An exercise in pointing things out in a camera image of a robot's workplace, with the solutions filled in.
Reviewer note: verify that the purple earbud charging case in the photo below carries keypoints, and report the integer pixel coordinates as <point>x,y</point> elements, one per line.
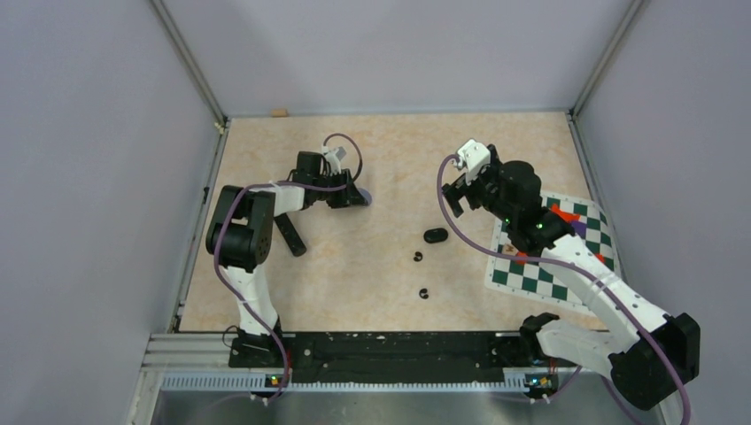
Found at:
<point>366,198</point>

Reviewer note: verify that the black rectangular bar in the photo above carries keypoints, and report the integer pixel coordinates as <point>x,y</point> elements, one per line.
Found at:
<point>290,235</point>

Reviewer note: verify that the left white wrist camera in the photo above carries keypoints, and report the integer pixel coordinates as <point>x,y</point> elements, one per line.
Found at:
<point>333,158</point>

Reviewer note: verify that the green white chessboard mat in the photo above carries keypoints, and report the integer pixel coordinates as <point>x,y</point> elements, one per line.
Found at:
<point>534,283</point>

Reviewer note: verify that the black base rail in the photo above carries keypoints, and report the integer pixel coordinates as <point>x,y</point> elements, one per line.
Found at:
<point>435,360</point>

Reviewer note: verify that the small orange red block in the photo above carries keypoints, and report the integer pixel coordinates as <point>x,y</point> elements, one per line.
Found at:
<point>521,258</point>

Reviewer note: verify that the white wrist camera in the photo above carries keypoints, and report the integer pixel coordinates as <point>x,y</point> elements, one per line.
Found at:
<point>333,158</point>
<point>472,157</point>

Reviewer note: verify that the purple block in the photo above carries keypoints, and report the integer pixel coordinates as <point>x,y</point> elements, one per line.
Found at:
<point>579,227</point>

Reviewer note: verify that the red block upper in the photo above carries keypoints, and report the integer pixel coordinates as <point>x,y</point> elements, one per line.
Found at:
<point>567,216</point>

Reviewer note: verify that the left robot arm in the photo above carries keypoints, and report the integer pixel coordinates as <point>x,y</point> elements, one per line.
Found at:
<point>240,236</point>

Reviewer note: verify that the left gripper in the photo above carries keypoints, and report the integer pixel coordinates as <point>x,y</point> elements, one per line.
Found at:
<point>348,196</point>

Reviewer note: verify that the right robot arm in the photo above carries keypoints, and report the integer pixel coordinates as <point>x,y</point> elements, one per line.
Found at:
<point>646,354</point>

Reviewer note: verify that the wooden letter cube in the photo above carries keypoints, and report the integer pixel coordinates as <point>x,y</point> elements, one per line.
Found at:
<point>509,249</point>

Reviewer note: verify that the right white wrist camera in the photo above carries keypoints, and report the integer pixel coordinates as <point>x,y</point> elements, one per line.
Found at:
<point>472,157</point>

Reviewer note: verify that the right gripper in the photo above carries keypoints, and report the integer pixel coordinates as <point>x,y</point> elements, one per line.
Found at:
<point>456,190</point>

